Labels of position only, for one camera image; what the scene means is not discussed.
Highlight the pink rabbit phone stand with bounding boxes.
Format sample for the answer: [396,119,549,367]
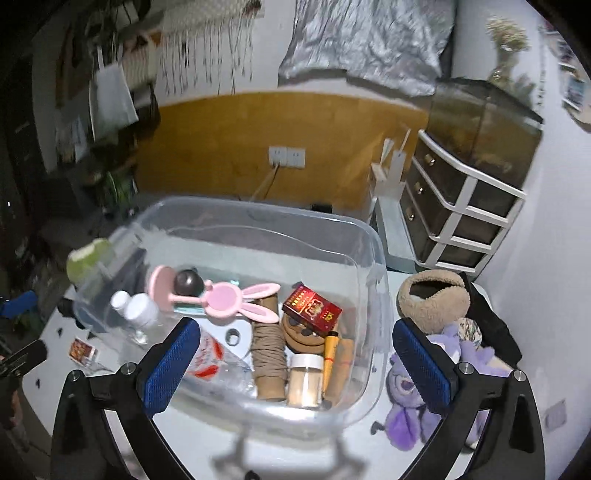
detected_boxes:
[148,265,281,324]

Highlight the adhesive wall hook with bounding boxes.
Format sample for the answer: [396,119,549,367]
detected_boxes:
[544,399,568,428]

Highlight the white wall socket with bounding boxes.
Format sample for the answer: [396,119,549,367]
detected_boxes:
[269,145,306,169]

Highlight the brown twine spool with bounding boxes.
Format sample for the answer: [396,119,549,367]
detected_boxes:
[252,295,289,401]

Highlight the toothpick jar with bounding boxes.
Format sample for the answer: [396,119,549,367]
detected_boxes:
[287,353,324,409]

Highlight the round wooden panda coaster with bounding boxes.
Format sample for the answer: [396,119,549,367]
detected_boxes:
[283,316,340,357]

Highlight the white macrame wall hanging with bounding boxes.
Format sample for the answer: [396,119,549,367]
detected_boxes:
[157,9,259,95]

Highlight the blue object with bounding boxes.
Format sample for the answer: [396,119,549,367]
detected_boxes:
[0,291,38,319]

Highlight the black round knob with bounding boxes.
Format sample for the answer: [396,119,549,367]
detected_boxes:
[173,268,204,297]

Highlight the small patterned card box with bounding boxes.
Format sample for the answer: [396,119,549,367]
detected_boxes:
[68,338,98,363]

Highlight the woven basket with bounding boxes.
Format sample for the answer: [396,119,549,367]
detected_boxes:
[117,39,160,88]

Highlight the green plush toy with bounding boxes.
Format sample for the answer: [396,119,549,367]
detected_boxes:
[66,237,114,286]

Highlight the white wooden stand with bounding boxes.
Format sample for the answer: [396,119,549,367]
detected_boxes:
[369,124,411,199]

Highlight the white cable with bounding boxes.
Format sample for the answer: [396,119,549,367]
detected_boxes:
[249,164,282,204]

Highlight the orange tube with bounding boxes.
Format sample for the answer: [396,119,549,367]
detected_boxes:
[322,333,341,398]

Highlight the clear plastic storage box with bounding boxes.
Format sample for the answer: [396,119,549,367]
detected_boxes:
[73,196,393,435]

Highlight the white tote bag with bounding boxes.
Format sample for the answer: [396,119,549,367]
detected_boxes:
[88,44,139,141]

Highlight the vase of dried flowers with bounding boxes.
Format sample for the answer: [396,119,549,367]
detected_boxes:
[486,17,529,88]

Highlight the patterned fabric ball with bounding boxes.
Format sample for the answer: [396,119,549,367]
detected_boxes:
[455,318,483,347]

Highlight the purple plush toy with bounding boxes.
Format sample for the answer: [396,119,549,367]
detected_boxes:
[384,323,497,450]

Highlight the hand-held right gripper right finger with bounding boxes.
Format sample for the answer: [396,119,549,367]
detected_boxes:
[392,318,546,480]

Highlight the white frame drawer unit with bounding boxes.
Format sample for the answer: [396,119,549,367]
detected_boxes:
[399,129,527,273]

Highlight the grey-blue box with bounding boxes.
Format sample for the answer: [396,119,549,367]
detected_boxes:
[372,196,416,272]

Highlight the silver foil sheet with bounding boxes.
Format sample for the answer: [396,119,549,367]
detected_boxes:
[279,0,458,95]

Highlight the brown paper tube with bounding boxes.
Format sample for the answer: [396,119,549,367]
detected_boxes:
[325,338,356,402]

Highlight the red label water bottle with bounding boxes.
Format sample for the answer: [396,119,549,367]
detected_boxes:
[178,323,254,398]

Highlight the burlap photo wall hanging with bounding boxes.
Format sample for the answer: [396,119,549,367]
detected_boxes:
[538,25,591,123]

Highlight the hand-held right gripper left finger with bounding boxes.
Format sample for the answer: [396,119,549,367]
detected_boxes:
[50,318,202,480]

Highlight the red cigarette box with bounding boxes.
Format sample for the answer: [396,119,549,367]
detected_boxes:
[281,285,343,334]

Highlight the beige fleece earmuffs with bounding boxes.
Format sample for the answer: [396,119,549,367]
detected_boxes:
[397,271,472,334]

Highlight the green printed box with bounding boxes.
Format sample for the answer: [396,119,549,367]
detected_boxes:
[102,171,137,208]

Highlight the glass fish tank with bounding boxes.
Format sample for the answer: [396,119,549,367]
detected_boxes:
[427,78,544,189]

